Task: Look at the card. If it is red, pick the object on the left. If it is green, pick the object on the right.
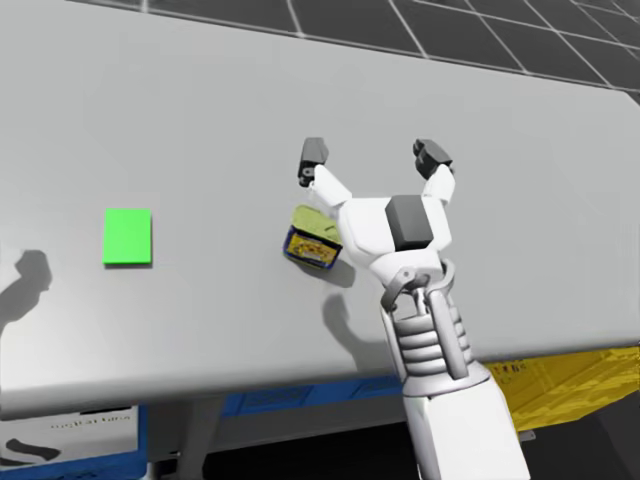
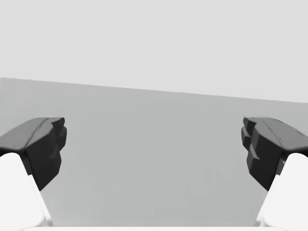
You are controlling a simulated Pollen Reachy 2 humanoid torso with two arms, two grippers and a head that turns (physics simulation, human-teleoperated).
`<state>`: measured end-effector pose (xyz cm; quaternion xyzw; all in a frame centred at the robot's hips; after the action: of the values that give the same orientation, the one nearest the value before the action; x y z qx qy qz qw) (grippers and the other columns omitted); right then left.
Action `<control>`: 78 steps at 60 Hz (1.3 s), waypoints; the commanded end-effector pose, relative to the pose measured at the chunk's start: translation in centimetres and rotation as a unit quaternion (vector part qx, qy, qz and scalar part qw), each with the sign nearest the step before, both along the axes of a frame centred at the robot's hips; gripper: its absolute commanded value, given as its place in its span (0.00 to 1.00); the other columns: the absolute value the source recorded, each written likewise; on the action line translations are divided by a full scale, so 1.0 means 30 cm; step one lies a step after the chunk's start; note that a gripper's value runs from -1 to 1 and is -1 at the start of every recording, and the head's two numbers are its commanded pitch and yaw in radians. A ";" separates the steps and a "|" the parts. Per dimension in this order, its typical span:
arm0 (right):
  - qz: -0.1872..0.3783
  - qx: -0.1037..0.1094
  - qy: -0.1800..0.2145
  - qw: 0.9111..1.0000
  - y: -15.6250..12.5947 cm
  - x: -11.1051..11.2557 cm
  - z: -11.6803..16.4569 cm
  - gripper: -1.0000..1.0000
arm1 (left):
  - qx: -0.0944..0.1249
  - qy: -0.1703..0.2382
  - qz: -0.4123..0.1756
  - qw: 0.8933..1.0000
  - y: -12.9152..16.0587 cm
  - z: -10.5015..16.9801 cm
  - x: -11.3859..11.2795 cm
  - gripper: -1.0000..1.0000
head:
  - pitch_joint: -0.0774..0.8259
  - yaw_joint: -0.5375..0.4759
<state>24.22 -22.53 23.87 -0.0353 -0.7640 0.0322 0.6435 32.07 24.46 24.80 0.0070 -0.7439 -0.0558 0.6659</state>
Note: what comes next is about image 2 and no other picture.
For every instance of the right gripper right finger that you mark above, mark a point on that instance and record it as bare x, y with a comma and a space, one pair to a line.
269, 149

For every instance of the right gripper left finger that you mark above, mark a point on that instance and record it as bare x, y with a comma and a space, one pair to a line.
36, 149

